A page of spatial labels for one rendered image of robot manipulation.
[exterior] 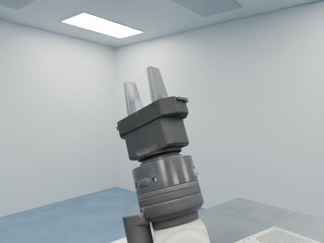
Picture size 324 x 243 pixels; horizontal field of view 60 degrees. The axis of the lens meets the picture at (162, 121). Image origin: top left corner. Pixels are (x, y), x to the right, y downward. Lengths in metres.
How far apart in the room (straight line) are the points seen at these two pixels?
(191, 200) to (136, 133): 0.12
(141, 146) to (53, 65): 4.82
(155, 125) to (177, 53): 4.58
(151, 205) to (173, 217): 0.03
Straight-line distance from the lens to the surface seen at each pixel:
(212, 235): 1.61
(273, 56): 4.16
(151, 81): 0.41
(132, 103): 0.44
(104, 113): 5.74
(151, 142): 0.38
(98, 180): 5.77
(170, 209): 0.36
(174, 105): 0.37
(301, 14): 4.20
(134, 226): 0.39
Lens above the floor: 1.51
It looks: 1 degrees down
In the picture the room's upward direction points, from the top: straight up
